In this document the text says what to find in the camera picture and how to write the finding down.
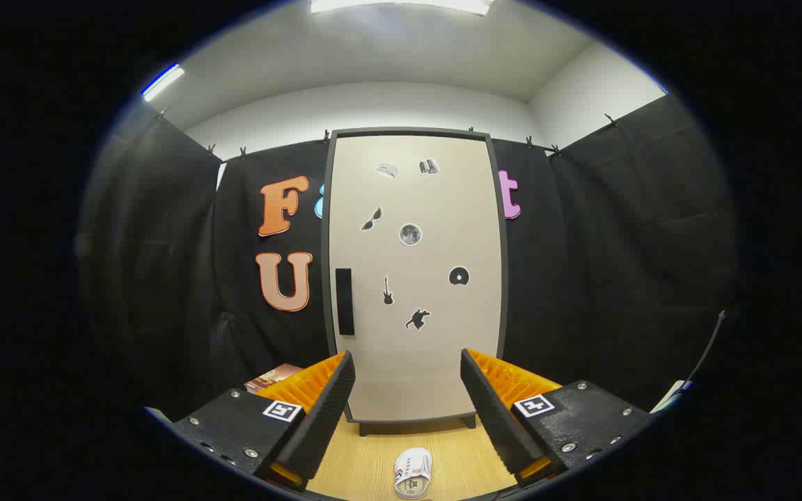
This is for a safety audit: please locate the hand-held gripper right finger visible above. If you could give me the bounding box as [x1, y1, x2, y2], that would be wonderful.
[459, 348, 654, 488]

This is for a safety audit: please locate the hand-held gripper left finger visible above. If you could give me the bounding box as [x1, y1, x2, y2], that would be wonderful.
[171, 350, 357, 493]

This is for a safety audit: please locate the dark grey shoe cabinet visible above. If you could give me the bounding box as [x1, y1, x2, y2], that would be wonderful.
[321, 127, 511, 438]

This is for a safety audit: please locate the white canvas shoe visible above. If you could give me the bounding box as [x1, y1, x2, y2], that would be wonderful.
[394, 447, 434, 500]

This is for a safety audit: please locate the beige shoe cabinet door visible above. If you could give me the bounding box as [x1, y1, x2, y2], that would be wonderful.
[330, 136, 506, 422]

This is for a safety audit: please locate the black door handle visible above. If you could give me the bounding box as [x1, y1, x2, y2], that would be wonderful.
[335, 268, 356, 337]

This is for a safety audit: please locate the brown cover book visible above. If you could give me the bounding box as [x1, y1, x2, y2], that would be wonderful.
[244, 363, 303, 395]

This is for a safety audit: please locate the black backdrop cloth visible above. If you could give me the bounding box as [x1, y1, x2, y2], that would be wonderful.
[77, 94, 739, 425]

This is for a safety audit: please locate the narrow ceiling light panel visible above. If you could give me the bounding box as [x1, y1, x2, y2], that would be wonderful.
[141, 63, 185, 102]

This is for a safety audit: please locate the wide ceiling light panel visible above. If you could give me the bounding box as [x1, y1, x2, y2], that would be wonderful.
[310, 0, 494, 16]

